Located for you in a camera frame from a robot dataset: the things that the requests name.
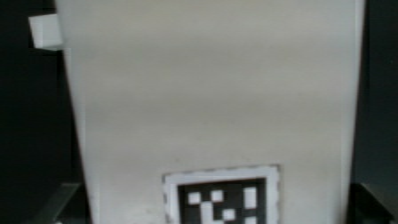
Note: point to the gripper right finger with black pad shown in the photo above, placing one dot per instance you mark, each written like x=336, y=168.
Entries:
x=370, y=210

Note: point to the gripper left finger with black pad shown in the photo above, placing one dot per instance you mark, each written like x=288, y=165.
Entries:
x=48, y=215

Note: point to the small white cabinet top block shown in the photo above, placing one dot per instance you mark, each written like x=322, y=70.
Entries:
x=214, y=89

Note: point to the white cabinet door panel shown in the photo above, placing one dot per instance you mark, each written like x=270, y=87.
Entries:
x=45, y=29

